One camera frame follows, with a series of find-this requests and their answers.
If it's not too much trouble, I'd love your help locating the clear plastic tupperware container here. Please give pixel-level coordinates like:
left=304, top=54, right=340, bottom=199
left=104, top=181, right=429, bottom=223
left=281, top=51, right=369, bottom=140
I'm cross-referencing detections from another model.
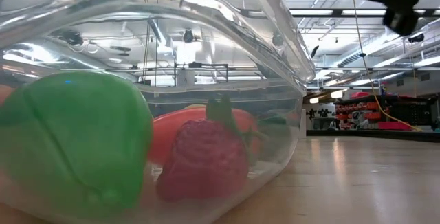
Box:
left=0, top=0, right=317, bottom=224

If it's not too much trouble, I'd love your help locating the red toy strawberry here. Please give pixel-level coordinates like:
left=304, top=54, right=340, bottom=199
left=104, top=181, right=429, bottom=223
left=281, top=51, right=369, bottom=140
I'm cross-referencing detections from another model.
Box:
left=155, top=95, right=267, bottom=203

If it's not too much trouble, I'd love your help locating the black aluminium table frame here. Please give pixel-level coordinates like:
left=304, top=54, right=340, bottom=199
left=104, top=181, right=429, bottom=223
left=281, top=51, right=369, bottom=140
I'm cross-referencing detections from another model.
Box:
left=305, top=129, right=440, bottom=144

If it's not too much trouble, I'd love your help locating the orange toy vegetable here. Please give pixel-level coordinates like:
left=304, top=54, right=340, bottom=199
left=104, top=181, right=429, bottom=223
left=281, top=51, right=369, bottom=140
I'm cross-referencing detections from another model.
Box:
left=147, top=106, right=262, bottom=166

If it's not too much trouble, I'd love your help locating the hanging yellow cable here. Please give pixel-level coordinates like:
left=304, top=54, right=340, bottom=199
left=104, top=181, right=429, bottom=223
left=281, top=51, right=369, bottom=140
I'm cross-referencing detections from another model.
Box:
left=349, top=0, right=424, bottom=133

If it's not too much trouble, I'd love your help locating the green toy fruit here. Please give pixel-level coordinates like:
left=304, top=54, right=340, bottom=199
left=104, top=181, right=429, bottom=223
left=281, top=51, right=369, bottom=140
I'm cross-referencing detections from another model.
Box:
left=0, top=71, right=155, bottom=219

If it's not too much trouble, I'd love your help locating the red storage shelving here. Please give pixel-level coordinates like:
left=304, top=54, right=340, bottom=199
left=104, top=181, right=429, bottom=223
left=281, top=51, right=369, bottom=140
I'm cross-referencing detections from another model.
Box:
left=335, top=91, right=440, bottom=132

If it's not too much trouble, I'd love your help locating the black ceiling fixture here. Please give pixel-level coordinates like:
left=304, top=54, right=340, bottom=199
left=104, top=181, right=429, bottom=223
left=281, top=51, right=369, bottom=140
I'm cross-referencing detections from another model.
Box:
left=407, top=33, right=426, bottom=44

